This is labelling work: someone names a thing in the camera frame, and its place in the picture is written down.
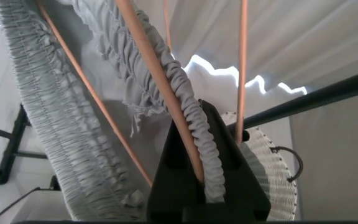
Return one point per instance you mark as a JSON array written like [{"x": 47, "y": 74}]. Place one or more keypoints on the white curtain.
[{"x": 291, "y": 37}]

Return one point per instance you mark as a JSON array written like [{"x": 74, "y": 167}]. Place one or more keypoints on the black clothes rack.
[{"x": 322, "y": 96}]

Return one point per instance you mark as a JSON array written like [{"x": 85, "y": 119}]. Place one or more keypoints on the pale grey shorts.
[{"x": 57, "y": 109}]

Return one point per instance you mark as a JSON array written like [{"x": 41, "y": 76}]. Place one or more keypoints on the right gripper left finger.
[{"x": 172, "y": 186}]

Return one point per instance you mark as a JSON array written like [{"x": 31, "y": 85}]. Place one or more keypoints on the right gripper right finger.
[{"x": 241, "y": 186}]

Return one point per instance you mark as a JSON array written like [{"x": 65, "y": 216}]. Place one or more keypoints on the white laundry basket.
[{"x": 275, "y": 174}]

